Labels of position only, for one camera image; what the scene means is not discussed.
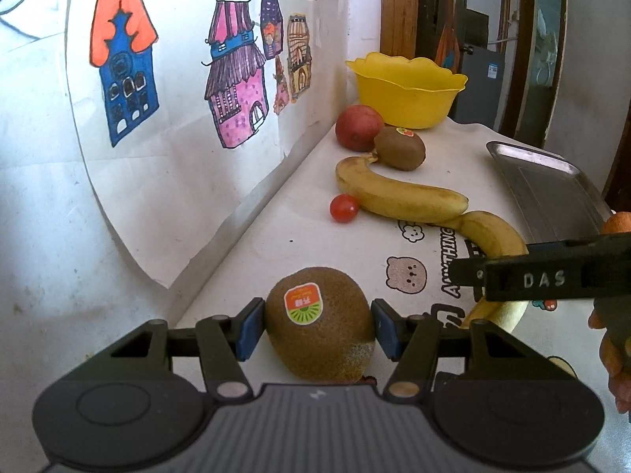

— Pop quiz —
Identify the dark brown door frame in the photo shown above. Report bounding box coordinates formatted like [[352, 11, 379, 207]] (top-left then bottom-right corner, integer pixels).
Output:
[[499, 0, 569, 140]]

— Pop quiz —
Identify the small red tomato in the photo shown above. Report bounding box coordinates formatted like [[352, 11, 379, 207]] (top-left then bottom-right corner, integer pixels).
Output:
[[329, 194, 360, 224]]

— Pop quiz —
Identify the wooden door frame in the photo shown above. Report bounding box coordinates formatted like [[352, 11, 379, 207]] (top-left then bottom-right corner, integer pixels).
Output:
[[379, 0, 421, 61]]

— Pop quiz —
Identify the grey washing machine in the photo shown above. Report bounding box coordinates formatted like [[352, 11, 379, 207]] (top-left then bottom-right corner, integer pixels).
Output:
[[452, 8, 507, 132]]

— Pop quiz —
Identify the yellow banana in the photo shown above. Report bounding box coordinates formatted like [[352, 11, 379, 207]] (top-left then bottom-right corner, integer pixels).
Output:
[[335, 152, 470, 224], [450, 210, 531, 332]]

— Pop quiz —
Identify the dark red apple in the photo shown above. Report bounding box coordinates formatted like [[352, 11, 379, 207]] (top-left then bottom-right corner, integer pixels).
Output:
[[334, 104, 385, 153]]

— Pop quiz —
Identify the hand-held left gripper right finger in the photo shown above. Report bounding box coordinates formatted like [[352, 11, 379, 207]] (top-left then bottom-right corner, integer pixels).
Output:
[[371, 300, 524, 401]]

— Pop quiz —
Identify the large brown kiwi with sticker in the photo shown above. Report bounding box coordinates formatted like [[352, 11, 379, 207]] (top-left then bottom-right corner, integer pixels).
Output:
[[265, 266, 377, 384]]

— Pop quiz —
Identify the metal tray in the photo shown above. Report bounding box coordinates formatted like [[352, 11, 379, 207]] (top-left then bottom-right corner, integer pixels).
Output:
[[485, 140, 615, 246]]

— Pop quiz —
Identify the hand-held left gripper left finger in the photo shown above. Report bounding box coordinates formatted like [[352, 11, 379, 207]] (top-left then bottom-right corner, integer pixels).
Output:
[[111, 298, 266, 401]]

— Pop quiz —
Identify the yellow plastic bowl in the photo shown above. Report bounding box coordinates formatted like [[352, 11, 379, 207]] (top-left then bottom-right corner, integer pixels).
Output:
[[344, 51, 469, 130]]

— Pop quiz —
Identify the coloured houses drawing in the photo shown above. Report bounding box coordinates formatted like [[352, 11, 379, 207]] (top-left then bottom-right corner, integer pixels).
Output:
[[64, 0, 347, 290]]

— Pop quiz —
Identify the person's right hand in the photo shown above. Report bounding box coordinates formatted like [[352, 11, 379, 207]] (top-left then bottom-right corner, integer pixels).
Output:
[[588, 211, 631, 415]]

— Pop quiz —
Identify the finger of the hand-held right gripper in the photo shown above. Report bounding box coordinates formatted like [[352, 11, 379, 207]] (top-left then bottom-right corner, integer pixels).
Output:
[[450, 233, 631, 304]]

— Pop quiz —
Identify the small brown kiwi with sticker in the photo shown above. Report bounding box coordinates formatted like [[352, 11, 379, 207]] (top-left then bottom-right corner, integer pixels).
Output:
[[373, 126, 427, 172]]

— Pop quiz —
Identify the brown wooden door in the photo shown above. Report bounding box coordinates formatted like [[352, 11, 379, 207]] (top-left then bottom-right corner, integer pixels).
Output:
[[604, 103, 631, 199]]

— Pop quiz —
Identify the orange dress door poster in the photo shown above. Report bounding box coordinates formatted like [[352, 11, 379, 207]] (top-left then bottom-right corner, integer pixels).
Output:
[[434, 10, 463, 69]]

